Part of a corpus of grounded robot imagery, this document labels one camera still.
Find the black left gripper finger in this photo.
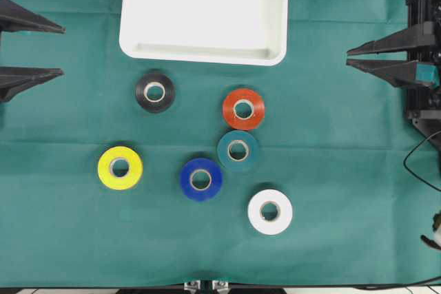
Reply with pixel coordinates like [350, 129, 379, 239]
[1, 0, 65, 34]
[1, 67, 64, 103]

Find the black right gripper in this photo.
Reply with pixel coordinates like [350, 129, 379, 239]
[346, 0, 440, 120]

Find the yellow tape roll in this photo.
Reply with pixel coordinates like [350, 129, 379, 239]
[97, 146, 143, 191]

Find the black tape roll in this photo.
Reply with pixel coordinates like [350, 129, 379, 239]
[135, 70, 175, 113]

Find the red tape roll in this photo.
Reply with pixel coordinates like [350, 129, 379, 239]
[222, 88, 265, 131]

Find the teal green tape roll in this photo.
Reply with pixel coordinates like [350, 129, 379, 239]
[217, 130, 260, 172]

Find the white plastic tray case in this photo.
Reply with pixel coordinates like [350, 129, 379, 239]
[119, 0, 289, 66]

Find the white tape roll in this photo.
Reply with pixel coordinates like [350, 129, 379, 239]
[247, 189, 294, 235]

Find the blue tape roll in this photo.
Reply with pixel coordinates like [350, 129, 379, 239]
[180, 158, 223, 202]

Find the green table cloth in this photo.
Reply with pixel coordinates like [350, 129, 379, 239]
[1, 0, 440, 288]

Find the white black object at edge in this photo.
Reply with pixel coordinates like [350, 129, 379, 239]
[420, 213, 441, 251]

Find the metal table clamp left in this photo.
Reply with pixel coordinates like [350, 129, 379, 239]
[184, 280, 201, 293]

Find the metal table clamp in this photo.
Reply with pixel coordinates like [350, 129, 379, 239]
[212, 280, 229, 293]
[184, 280, 201, 293]

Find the metal table clamp right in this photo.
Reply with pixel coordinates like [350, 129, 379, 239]
[212, 280, 229, 293]

